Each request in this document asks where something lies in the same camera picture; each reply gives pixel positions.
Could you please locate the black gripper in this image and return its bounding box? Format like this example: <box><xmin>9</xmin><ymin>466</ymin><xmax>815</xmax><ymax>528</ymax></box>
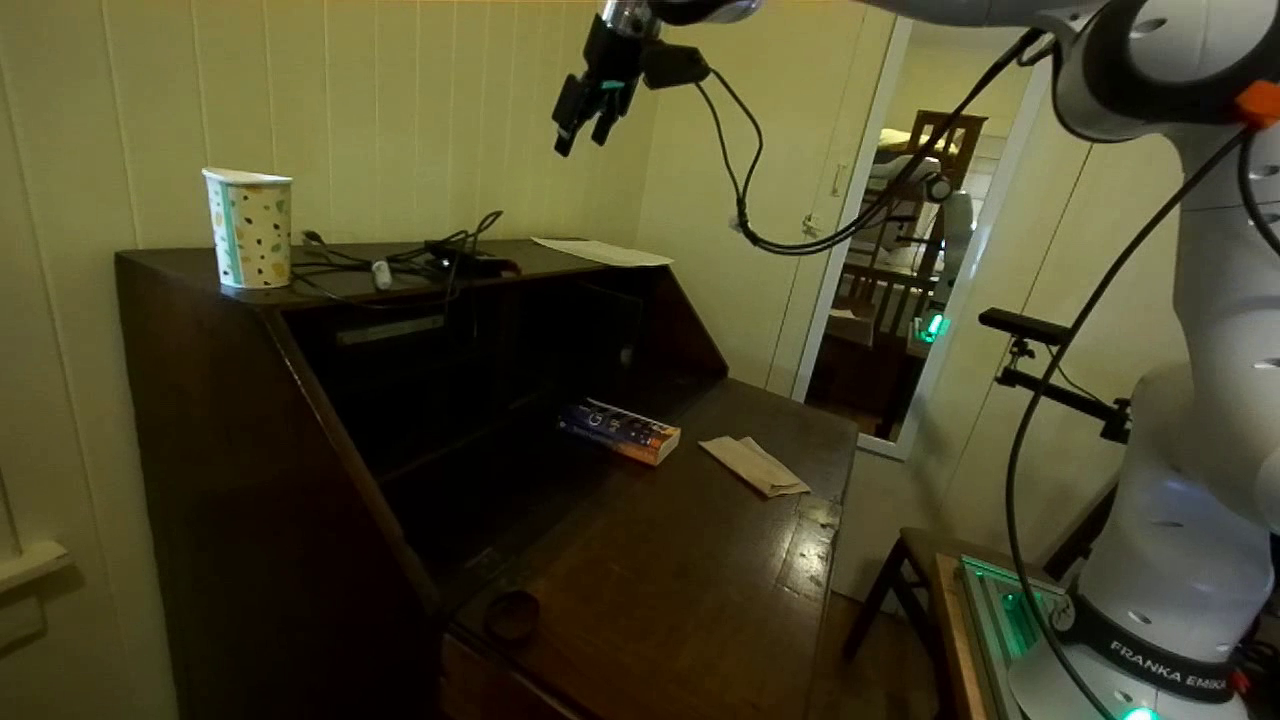
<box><xmin>548</xmin><ymin>15</ymin><xmax>656</xmax><ymax>160</ymax></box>

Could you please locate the round wooden cabinet knob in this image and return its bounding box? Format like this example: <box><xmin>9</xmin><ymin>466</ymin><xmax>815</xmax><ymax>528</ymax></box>
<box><xmin>480</xmin><ymin>584</ymin><xmax>544</xmax><ymax>650</ymax></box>

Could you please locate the dark wooden secretary cabinet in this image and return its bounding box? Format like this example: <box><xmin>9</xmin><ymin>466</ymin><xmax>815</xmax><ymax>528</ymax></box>
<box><xmin>112</xmin><ymin>236</ymin><xmax>864</xmax><ymax>720</ymax></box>

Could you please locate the white paper sheet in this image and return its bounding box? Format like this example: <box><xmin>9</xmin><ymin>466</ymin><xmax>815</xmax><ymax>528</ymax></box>
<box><xmin>528</xmin><ymin>232</ymin><xmax>676</xmax><ymax>271</ymax></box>

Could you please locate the blue Lobster Bar book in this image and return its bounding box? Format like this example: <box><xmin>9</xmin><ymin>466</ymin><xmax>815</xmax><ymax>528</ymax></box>
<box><xmin>555</xmin><ymin>397</ymin><xmax>684</xmax><ymax>473</ymax></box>

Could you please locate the white framed glass door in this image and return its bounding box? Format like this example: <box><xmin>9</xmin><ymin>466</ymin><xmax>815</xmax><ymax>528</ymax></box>
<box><xmin>792</xmin><ymin>13</ymin><xmax>1073</xmax><ymax>466</ymax></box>

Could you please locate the dotted white paper cup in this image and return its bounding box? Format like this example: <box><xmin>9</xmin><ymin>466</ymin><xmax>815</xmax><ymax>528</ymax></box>
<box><xmin>196</xmin><ymin>164</ymin><xmax>296</xmax><ymax>298</ymax></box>

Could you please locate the beige paper envelope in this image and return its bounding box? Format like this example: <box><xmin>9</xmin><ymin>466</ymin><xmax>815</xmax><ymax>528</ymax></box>
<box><xmin>727</xmin><ymin>432</ymin><xmax>815</xmax><ymax>496</ymax></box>

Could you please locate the tan paper pad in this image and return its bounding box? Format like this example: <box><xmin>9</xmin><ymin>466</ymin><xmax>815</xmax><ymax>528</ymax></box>
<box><xmin>698</xmin><ymin>435</ymin><xmax>800</xmax><ymax>503</ymax></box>

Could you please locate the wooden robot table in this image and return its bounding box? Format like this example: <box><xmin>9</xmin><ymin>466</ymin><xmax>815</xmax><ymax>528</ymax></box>
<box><xmin>840</xmin><ymin>524</ymin><xmax>1124</xmax><ymax>720</ymax></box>

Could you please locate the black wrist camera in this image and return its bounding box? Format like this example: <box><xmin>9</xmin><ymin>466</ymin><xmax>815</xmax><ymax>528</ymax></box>
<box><xmin>639</xmin><ymin>40</ymin><xmax>712</xmax><ymax>91</ymax></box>

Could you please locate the black robot camera cable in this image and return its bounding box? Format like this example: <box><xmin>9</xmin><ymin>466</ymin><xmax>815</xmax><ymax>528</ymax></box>
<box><xmin>694</xmin><ymin>24</ymin><xmax>1264</xmax><ymax>718</ymax></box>

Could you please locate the black camera on stand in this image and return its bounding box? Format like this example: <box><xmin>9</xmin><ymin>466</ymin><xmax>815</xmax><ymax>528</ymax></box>
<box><xmin>977</xmin><ymin>306</ymin><xmax>1135</xmax><ymax>448</ymax></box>

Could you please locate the aluminium frame rail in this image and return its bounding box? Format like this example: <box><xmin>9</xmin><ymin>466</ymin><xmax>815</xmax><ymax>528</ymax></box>
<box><xmin>960</xmin><ymin>551</ymin><xmax>1085</xmax><ymax>674</ymax></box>

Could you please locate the orange cable clip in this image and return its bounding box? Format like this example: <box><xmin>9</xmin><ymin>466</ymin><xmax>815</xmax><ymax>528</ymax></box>
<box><xmin>1232</xmin><ymin>77</ymin><xmax>1280</xmax><ymax>132</ymax></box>

